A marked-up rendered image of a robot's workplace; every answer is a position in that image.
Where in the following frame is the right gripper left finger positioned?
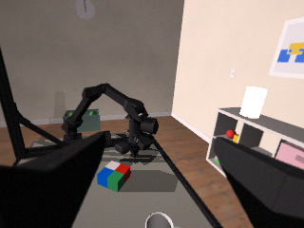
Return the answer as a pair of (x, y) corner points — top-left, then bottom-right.
(0, 132), (106, 228)

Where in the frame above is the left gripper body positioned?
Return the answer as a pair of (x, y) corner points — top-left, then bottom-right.
(115, 129), (151, 155)

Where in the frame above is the green cube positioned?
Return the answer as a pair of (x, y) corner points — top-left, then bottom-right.
(107, 171), (124, 192)

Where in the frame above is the white mug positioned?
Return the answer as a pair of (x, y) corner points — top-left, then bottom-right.
(145, 212), (180, 228)

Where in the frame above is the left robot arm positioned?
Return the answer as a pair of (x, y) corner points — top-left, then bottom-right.
(62, 84), (159, 150)

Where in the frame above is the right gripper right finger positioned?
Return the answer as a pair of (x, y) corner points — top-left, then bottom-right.
(214, 137), (304, 228)

